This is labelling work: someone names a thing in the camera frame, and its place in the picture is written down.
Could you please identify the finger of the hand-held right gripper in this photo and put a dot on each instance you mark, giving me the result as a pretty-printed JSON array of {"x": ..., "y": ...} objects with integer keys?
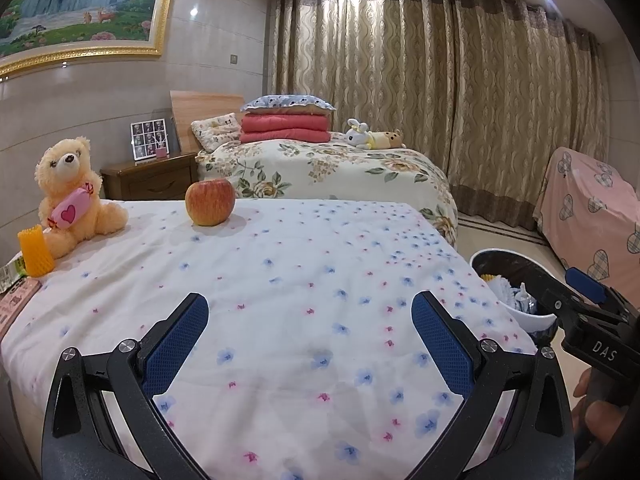
[
  {"x": 585, "y": 282},
  {"x": 550, "y": 287}
]

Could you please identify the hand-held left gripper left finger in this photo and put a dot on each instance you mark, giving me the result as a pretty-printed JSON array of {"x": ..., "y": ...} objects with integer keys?
[{"x": 175, "y": 345}]

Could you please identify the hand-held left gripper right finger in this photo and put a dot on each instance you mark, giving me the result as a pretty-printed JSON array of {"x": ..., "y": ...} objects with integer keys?
[{"x": 442, "y": 345}]

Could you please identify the white plastic bag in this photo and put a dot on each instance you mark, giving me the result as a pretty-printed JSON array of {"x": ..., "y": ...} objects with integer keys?
[{"x": 525, "y": 300}]

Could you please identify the white foam fruit net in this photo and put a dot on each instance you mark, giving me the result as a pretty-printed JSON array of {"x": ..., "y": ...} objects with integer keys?
[{"x": 505, "y": 290}]

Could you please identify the yellow foam fruit net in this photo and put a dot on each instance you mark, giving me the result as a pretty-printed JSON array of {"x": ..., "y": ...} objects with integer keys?
[{"x": 491, "y": 278}]

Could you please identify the round black trash bin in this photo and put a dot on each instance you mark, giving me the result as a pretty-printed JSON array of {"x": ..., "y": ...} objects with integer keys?
[{"x": 487, "y": 262}]

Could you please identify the person's right hand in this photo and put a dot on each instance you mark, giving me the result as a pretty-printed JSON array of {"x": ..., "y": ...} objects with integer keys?
[{"x": 597, "y": 420}]

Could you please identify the pink heart print chair cover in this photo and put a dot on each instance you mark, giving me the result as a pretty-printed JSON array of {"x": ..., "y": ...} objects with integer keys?
[{"x": 590, "y": 210}]

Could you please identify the red apple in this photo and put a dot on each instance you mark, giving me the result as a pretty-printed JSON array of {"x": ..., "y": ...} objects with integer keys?
[{"x": 210, "y": 202}]

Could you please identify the pink card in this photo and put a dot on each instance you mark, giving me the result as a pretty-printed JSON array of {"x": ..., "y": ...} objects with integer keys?
[{"x": 17, "y": 305}]

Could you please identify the wooden nightstand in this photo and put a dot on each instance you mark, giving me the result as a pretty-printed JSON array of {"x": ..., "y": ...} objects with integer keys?
[{"x": 150, "y": 180}]

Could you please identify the orange foam fruit net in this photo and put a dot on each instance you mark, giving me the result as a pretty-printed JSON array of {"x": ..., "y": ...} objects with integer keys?
[{"x": 34, "y": 255}]

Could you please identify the small green packet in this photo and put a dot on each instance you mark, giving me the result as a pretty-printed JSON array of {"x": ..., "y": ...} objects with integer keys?
[{"x": 12, "y": 272}]

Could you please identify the floral bed cover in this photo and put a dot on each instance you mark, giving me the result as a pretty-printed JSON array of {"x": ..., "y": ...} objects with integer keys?
[{"x": 350, "y": 175}]

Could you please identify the yellow plush toy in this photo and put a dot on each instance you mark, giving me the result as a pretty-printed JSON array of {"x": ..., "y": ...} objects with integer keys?
[{"x": 385, "y": 139}]

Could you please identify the cream teddy bear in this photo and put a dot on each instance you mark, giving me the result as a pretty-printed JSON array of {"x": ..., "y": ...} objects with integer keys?
[{"x": 65, "y": 160}]

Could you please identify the cream patterned pillow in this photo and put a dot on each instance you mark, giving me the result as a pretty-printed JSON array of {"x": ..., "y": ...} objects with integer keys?
[{"x": 215, "y": 132}]

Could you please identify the white rabbit plush toy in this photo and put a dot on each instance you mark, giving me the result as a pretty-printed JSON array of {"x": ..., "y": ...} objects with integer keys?
[{"x": 357, "y": 135}]

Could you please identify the wooden headboard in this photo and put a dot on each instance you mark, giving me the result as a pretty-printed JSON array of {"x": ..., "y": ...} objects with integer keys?
[{"x": 200, "y": 105}]

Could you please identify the folded red quilt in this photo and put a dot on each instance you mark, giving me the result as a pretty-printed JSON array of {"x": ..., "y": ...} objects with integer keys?
[{"x": 285, "y": 127}]

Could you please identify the beige patterned curtain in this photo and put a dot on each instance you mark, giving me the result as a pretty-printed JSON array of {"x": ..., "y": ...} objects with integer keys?
[{"x": 400, "y": 85}]

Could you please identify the blue white frilled pillow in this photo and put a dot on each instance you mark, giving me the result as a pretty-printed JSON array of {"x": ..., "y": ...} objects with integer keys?
[{"x": 285, "y": 103}]

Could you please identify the framed landscape painting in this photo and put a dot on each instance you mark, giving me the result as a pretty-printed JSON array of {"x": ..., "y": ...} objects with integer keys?
[{"x": 75, "y": 0}]

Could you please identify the photo collage frame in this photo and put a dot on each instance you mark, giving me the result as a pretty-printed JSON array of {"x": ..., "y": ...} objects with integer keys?
[{"x": 149, "y": 140}]

